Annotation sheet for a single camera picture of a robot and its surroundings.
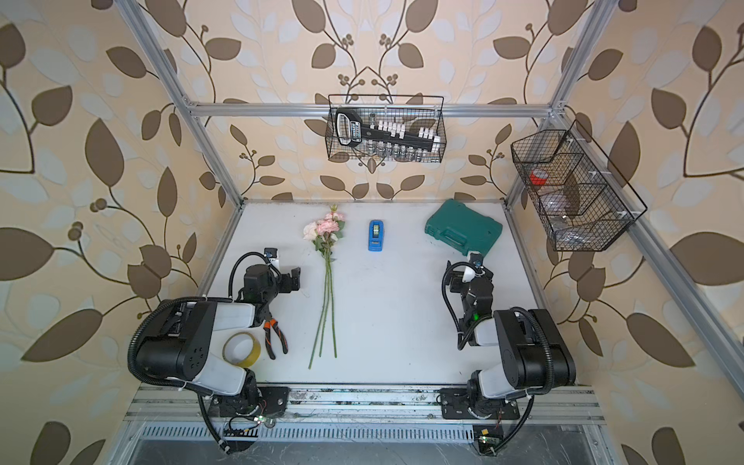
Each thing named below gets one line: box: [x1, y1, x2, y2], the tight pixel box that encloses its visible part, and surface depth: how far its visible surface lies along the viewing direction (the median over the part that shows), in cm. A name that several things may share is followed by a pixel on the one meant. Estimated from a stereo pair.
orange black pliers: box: [263, 318, 289, 361], surface depth 86 cm
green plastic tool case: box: [424, 198, 504, 258], surface depth 108 cm
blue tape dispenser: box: [368, 219, 385, 252], surface depth 107 cm
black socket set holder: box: [335, 107, 441, 153], surface depth 86 cm
